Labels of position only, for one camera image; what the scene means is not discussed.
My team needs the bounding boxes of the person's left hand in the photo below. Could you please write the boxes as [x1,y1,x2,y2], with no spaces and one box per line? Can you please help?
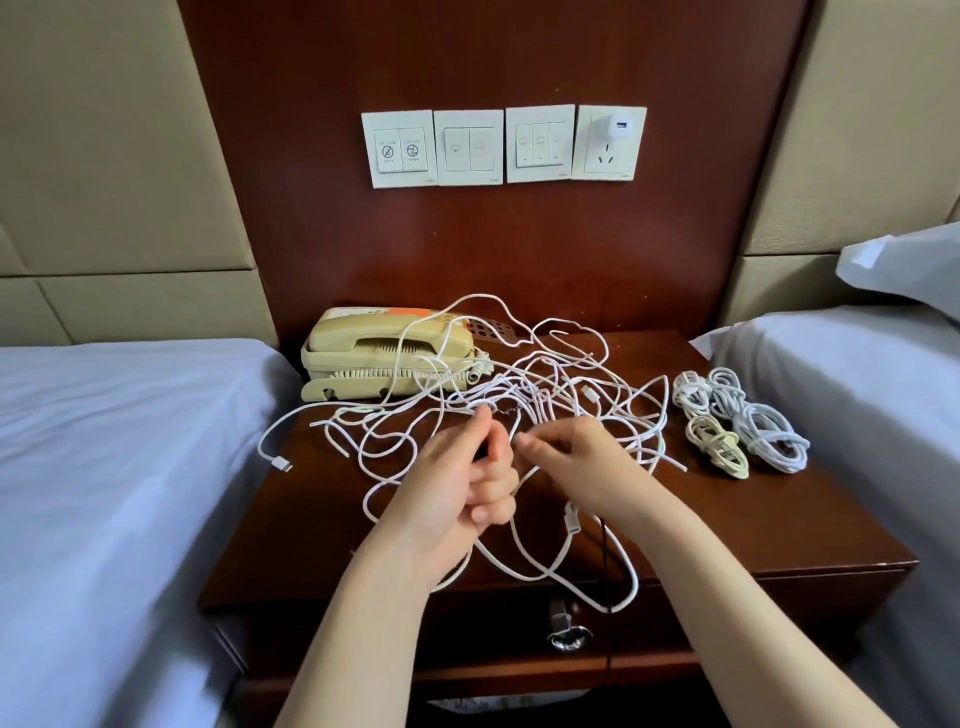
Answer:
[364,405,522,587]

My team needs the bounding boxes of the person's right hand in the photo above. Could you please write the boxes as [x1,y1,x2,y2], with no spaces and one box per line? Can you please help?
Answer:
[513,415,692,545]

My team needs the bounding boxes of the tangle of white cables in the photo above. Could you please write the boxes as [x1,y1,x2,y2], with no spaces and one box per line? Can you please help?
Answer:
[307,292,689,614]

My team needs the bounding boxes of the cream cable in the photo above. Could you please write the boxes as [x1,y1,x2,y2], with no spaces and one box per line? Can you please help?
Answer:
[684,414,752,482]

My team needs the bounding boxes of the dark wooden drawer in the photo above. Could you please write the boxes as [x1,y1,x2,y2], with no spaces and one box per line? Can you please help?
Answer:
[240,585,887,684]

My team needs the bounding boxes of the person's right forearm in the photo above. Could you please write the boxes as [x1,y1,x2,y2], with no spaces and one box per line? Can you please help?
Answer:
[637,487,899,728]

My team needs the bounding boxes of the person's left forearm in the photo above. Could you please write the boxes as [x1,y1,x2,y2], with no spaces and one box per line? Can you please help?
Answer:
[274,540,467,728]

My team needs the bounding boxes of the wooden nightstand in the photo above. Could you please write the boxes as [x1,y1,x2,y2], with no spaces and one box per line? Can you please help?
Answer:
[199,330,920,728]

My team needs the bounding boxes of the white crumpled bag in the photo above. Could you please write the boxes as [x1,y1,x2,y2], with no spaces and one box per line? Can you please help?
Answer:
[427,688,590,713]

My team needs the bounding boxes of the right bed white sheet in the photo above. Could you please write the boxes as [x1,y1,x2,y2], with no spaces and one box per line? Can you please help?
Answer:
[690,304,960,728]

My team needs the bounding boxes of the bed white sheet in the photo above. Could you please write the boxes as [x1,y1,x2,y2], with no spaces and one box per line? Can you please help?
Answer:
[690,304,960,728]
[0,339,302,728]

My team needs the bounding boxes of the left bed white sheet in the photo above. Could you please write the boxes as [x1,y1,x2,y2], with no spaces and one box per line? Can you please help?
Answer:
[0,339,302,728]

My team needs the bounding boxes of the white pillow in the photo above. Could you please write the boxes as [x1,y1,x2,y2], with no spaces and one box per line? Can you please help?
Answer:
[835,222,960,321]

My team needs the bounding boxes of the beige padded headboard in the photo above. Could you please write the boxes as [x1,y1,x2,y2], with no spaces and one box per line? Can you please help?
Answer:
[720,0,960,324]
[0,0,279,347]

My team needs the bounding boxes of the metal ring drawer handle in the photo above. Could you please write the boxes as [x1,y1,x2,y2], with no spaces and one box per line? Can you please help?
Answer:
[546,597,593,653]

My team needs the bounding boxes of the beige corded telephone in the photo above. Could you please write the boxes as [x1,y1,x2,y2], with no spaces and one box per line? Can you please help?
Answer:
[298,306,495,404]

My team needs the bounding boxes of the dark wooden wall panel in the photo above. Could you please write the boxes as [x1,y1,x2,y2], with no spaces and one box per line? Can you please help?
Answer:
[177,0,815,347]

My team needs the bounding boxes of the white triple rocker wall switch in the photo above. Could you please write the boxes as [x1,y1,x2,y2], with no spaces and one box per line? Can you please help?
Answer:
[505,105,578,185]

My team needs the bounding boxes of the white double rocker wall switch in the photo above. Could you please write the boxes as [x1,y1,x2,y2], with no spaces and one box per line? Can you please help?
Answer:
[433,109,506,188]

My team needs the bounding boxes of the white two-button wall switch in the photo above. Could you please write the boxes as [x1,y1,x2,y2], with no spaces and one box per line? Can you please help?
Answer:
[361,111,438,191]

